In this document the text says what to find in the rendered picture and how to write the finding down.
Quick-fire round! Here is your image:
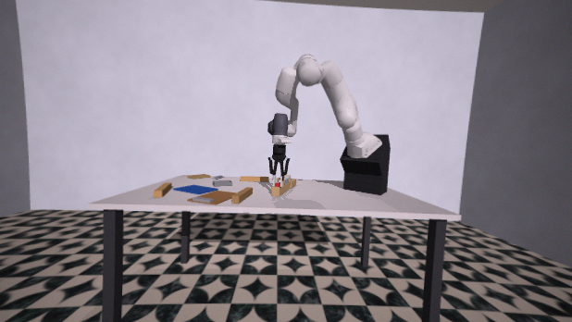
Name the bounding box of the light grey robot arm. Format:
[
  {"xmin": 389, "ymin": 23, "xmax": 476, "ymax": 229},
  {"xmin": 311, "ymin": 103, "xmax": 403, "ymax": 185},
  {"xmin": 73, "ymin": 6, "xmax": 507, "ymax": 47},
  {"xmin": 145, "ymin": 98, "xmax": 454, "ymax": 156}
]
[{"xmin": 267, "ymin": 54, "xmax": 382, "ymax": 158}]

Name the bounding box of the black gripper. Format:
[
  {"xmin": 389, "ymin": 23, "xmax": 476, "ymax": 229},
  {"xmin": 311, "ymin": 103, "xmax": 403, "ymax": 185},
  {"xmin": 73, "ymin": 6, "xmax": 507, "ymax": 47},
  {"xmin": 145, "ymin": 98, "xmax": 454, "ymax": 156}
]
[{"xmin": 268, "ymin": 144, "xmax": 290, "ymax": 187}]

